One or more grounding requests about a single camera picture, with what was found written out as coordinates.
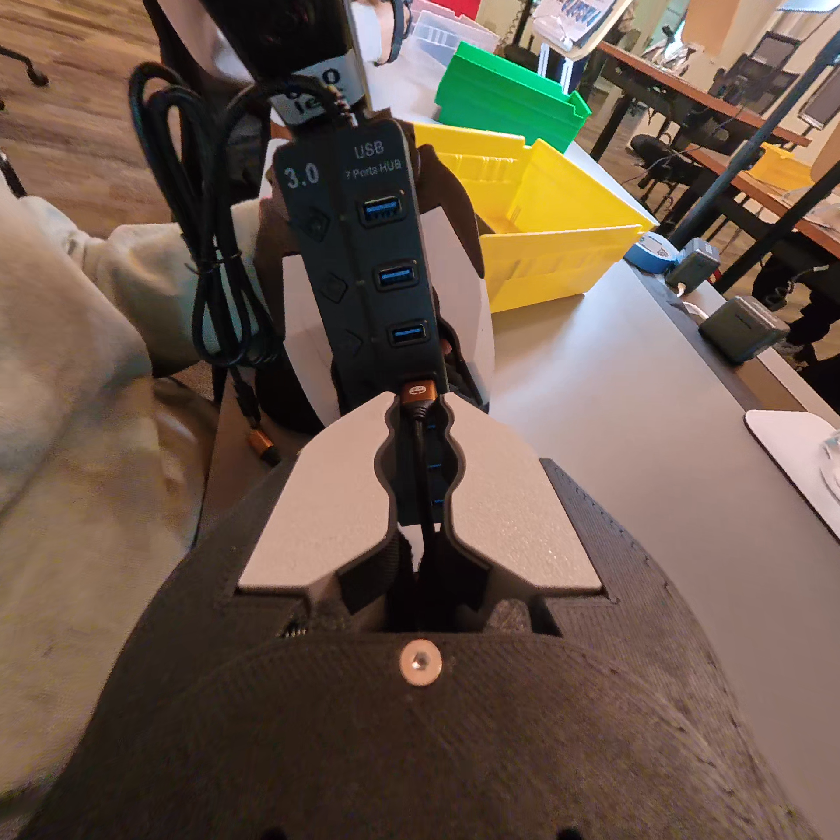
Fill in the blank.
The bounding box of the clear plastic organiser box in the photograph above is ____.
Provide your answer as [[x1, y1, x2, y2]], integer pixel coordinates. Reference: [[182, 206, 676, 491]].
[[399, 0, 503, 74]]

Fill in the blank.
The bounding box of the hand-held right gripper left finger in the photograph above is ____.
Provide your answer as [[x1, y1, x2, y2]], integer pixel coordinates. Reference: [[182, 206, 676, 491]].
[[236, 390, 401, 602]]

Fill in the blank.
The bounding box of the small yellow bin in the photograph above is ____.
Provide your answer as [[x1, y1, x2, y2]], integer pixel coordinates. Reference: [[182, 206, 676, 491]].
[[747, 141, 816, 193]]

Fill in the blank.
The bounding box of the green plastic bin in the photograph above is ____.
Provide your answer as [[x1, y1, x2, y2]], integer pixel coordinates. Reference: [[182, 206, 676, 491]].
[[434, 41, 593, 155]]

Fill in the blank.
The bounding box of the wooden office desk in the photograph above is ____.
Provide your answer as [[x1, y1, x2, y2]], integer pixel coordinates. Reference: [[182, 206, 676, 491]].
[[596, 39, 813, 151]]

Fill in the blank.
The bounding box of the blue tape roll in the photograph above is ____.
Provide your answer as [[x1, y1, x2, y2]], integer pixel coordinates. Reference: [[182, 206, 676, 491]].
[[623, 231, 678, 273]]

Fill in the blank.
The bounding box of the large grey power adapter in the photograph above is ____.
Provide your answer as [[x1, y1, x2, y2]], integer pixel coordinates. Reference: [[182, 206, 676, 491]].
[[697, 295, 790, 366]]

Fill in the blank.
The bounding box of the black tripod stand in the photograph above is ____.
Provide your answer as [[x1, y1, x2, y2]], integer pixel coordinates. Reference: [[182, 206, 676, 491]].
[[668, 29, 840, 296]]

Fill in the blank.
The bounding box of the small grey power adapter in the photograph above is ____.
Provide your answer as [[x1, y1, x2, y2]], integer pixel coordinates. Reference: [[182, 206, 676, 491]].
[[664, 238, 721, 294]]

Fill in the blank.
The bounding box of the person's pale clothing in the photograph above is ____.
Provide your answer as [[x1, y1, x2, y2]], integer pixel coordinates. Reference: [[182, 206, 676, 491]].
[[0, 177, 263, 815]]

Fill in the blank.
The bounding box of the yellow plastic bin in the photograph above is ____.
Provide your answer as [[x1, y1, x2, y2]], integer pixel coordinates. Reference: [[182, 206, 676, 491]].
[[412, 121, 657, 315]]

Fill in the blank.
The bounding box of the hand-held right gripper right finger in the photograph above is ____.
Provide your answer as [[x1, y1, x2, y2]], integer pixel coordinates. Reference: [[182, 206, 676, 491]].
[[440, 392, 605, 597]]

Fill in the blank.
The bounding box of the wooden work table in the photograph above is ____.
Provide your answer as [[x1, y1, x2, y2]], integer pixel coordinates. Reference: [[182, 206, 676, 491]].
[[682, 144, 840, 258]]

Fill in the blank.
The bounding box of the black hub cable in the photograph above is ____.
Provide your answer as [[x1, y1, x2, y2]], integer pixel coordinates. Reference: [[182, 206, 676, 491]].
[[128, 61, 361, 370]]

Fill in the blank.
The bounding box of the black USB hub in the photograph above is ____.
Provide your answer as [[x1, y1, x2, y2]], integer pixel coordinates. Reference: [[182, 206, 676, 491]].
[[271, 117, 454, 527]]

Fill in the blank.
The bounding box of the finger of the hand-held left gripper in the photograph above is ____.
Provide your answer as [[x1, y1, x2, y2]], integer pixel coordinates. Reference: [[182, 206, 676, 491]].
[[419, 210, 496, 416], [282, 252, 343, 429]]

